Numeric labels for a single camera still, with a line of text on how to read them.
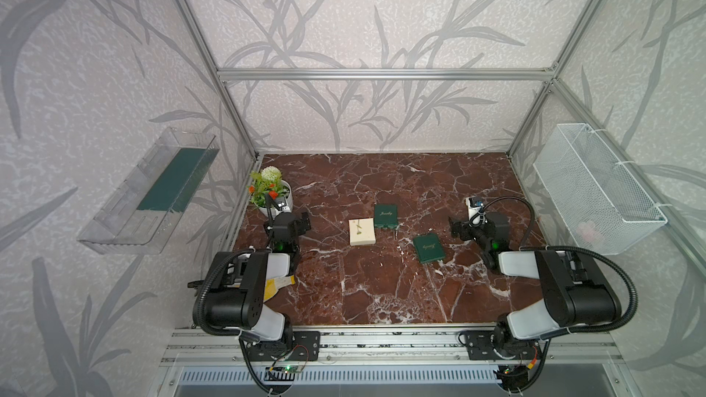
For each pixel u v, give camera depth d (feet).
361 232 3.05
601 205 2.07
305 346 2.37
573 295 1.46
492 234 2.41
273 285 2.76
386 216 3.23
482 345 2.42
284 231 2.32
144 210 2.11
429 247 2.92
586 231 2.43
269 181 3.04
